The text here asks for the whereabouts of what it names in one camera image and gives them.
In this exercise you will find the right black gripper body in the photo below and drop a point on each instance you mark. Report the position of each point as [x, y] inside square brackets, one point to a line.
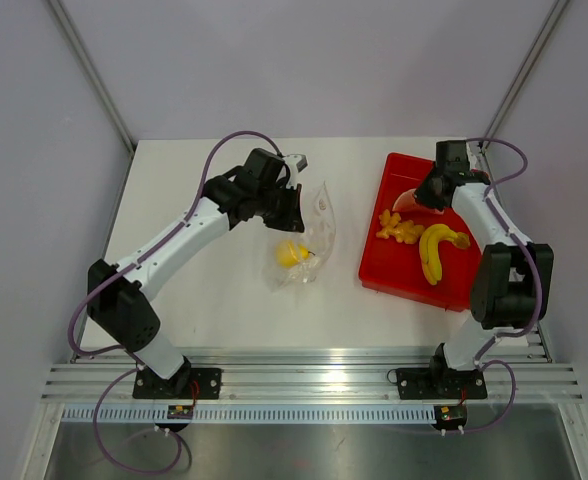
[425, 192]

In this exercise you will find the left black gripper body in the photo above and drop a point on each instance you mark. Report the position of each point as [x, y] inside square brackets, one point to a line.
[267, 196]

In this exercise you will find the yellow pear toy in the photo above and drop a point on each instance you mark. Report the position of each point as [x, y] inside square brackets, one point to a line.
[289, 254]

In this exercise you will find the clear zip top bag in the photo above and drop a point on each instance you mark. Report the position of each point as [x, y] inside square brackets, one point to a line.
[319, 238]

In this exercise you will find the watermelon slice toy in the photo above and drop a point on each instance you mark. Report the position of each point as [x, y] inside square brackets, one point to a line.
[406, 203]

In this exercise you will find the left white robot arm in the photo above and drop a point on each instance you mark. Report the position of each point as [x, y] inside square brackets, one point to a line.
[121, 294]

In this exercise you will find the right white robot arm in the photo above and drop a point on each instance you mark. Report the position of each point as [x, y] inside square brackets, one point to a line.
[510, 290]

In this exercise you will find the yellow banana bunch toy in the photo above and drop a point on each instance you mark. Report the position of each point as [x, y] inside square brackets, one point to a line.
[429, 244]

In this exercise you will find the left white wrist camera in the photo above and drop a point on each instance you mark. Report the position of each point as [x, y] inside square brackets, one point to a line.
[296, 162]

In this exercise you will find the right aluminium frame post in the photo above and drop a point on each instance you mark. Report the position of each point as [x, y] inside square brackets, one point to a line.
[550, 24]

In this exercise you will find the aluminium frame post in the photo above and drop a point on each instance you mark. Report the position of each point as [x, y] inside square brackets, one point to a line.
[81, 54]
[550, 24]

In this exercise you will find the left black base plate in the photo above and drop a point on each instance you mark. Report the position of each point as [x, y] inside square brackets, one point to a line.
[186, 384]

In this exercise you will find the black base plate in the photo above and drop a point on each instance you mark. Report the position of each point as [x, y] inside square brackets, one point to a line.
[428, 384]
[186, 384]

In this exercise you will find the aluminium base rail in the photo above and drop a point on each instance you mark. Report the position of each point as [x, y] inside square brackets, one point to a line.
[309, 376]

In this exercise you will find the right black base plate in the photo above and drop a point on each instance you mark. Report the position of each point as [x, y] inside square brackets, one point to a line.
[428, 384]

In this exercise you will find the left aluminium frame post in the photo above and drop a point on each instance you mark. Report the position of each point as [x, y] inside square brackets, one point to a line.
[81, 54]

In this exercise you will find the white slotted cable duct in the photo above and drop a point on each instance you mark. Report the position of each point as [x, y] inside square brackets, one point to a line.
[253, 414]

